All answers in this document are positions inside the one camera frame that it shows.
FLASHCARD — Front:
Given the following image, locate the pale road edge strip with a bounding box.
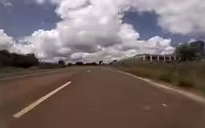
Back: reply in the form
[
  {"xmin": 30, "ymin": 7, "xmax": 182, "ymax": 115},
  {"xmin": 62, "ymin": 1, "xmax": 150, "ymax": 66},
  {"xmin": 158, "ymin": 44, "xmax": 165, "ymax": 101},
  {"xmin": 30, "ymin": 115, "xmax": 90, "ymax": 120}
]
[{"xmin": 104, "ymin": 66, "xmax": 205, "ymax": 108}]

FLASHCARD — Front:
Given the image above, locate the low pale building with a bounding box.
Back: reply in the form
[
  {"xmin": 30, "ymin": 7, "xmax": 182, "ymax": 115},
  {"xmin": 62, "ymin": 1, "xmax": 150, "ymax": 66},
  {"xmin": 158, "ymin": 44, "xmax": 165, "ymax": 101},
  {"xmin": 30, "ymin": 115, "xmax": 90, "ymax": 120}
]
[{"xmin": 133, "ymin": 53, "xmax": 178, "ymax": 63}]

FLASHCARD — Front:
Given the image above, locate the grass verge with pale track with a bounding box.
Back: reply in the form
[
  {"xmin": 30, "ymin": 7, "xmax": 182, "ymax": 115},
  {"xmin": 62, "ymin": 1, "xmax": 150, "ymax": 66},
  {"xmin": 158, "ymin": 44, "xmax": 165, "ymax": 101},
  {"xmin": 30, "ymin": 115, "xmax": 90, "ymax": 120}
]
[{"xmin": 0, "ymin": 64, "xmax": 69, "ymax": 84}]

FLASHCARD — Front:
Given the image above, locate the white dashed centre line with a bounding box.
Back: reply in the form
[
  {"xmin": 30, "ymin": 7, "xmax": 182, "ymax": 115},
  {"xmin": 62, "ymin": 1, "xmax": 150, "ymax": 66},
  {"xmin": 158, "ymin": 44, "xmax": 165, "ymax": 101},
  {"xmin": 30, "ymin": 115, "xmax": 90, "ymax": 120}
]
[{"xmin": 12, "ymin": 69, "xmax": 92, "ymax": 119}]

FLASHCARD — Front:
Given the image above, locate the dark clump of trees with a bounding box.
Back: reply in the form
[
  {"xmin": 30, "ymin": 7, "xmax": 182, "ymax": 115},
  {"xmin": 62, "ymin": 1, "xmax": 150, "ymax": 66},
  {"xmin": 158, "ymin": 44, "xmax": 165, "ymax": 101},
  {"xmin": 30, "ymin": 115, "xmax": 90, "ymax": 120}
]
[{"xmin": 0, "ymin": 49, "xmax": 40, "ymax": 69}]

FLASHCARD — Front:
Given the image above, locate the dry grass verge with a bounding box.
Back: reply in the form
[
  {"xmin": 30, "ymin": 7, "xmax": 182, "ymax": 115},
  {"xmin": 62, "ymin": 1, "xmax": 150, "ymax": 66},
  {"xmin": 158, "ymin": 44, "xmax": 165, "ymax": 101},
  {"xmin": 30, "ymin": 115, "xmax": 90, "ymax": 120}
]
[{"xmin": 110, "ymin": 60, "xmax": 205, "ymax": 98}]

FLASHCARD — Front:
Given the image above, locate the reddish brown asphalt road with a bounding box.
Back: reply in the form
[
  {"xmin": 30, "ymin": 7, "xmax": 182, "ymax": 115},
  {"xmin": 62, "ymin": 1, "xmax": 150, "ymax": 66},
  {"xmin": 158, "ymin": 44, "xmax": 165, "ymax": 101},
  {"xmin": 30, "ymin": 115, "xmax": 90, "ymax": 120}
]
[{"xmin": 0, "ymin": 65, "xmax": 205, "ymax": 128}]

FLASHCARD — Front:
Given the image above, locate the distant row of trees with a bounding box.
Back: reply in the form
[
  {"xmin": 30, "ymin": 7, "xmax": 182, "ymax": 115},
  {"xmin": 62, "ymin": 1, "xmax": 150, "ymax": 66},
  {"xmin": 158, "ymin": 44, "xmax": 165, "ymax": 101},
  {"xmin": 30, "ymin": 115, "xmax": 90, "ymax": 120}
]
[{"xmin": 39, "ymin": 59, "xmax": 106, "ymax": 67}]

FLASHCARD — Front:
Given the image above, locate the tall dark building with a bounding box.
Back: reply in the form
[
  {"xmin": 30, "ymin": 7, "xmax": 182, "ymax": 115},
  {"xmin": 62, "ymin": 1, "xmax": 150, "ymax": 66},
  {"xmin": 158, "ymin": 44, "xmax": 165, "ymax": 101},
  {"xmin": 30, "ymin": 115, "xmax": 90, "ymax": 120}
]
[{"xmin": 189, "ymin": 40, "xmax": 205, "ymax": 61}]

